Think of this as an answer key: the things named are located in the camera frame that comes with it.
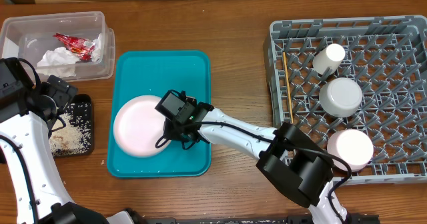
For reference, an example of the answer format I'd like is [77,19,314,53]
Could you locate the white napkin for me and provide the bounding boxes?
[36,47,79,78]

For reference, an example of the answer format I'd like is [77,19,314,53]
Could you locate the large pink plate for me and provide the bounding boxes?
[113,95,170,157]

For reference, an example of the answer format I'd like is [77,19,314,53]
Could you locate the red snack wrapper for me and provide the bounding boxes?
[53,33,101,61]

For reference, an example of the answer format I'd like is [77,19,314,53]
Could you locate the wooden chopstick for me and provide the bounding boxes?
[282,52,294,124]

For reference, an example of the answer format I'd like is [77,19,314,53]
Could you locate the grey bowl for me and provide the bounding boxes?
[319,77,363,117]

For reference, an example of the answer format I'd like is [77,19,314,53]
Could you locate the white cup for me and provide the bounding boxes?
[312,43,346,75]

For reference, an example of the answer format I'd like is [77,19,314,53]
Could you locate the small pink saucer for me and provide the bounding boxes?
[326,129,374,172]

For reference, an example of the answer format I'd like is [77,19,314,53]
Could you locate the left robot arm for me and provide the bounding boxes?
[1,74,134,223]

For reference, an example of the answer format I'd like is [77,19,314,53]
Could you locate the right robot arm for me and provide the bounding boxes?
[155,93,350,223]

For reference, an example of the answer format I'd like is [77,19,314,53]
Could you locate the clear plastic waste bin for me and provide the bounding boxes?
[1,11,115,81]

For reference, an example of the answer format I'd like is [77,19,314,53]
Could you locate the grey dishwasher rack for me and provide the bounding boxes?
[264,15,426,185]

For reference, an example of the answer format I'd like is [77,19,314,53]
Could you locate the spilled rice pile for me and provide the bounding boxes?
[49,101,93,157]

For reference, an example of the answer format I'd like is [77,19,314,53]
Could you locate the black rectangular tray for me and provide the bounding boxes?
[0,93,95,158]

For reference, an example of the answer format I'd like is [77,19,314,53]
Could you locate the teal serving tray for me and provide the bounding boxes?
[107,50,211,178]

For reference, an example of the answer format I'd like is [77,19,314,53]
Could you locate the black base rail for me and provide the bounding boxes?
[143,214,380,224]

